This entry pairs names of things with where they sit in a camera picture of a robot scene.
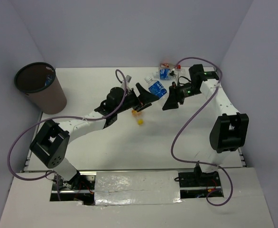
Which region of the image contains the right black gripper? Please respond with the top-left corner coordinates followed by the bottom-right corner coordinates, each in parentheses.
top-left (163, 81), bottom-right (202, 110)

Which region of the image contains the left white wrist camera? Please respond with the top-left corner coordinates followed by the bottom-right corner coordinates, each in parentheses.
top-left (120, 75), bottom-right (132, 91)

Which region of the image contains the silver foil tape sheet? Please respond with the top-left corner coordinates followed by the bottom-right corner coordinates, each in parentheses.
top-left (94, 171), bottom-right (181, 206)

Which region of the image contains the blue label bottle at back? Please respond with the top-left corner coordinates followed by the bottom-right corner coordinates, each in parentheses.
top-left (153, 69), bottom-right (186, 81)

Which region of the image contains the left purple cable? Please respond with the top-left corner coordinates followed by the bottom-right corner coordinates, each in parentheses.
top-left (7, 69), bottom-right (132, 201)

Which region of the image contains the brown round waste bin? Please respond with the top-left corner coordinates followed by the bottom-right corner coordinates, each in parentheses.
top-left (14, 62), bottom-right (67, 114)

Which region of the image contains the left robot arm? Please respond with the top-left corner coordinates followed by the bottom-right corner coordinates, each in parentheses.
top-left (30, 83), bottom-right (159, 189)

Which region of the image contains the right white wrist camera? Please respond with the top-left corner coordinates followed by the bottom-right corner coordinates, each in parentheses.
top-left (168, 68), bottom-right (181, 84)

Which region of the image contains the orange label bottle yellow cap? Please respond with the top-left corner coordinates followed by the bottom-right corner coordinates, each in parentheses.
top-left (131, 110), bottom-right (144, 126)

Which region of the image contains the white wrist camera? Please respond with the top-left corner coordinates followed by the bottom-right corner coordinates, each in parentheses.
top-left (168, 68), bottom-right (181, 84)
top-left (120, 75), bottom-right (132, 91)

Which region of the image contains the red label bottle red cap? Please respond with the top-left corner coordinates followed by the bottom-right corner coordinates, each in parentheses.
top-left (159, 63), bottom-right (181, 69)

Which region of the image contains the blue label bottle white cap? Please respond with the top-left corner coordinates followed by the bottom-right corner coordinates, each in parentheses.
top-left (145, 76), bottom-right (168, 106)

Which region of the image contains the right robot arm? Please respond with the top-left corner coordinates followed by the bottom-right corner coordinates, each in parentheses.
top-left (162, 64), bottom-right (249, 186)

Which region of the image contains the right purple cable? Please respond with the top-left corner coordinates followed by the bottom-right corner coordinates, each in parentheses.
top-left (171, 56), bottom-right (234, 206)

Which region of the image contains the purple cable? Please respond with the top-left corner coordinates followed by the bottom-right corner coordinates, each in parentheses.
top-left (7, 69), bottom-right (132, 201)
top-left (171, 56), bottom-right (234, 206)

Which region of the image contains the metal base rail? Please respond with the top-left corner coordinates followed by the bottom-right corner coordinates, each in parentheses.
top-left (50, 169), bottom-right (224, 206)

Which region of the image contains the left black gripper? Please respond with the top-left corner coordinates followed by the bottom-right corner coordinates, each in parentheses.
top-left (115, 83), bottom-right (158, 114)

